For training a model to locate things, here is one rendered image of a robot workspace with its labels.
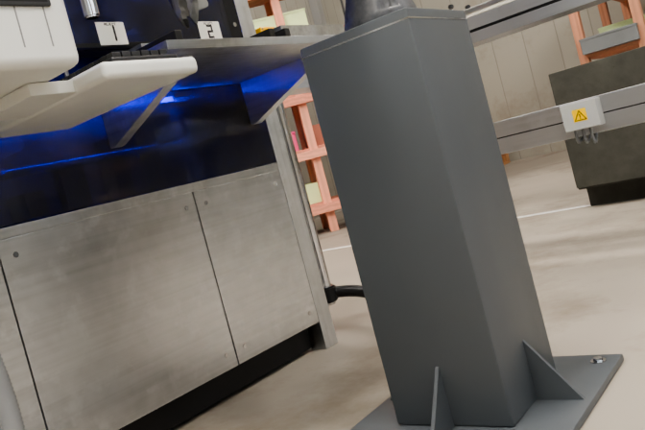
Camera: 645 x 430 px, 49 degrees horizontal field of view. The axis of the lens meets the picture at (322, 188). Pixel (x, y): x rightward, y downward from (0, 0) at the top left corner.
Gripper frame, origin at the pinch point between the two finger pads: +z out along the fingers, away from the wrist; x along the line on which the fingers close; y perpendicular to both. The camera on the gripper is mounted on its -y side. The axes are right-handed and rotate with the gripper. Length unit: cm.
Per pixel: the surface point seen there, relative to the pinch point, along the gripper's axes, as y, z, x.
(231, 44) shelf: -8.1, 11.9, -20.1
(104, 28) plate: -10.0, -4.5, 20.0
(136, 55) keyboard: -43, 16, -31
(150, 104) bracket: -17.4, 19.3, 0.7
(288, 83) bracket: 32.5, 17.8, 1.3
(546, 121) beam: 117, 48, -36
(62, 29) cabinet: -58, 12, -35
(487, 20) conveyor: 115, 8, -24
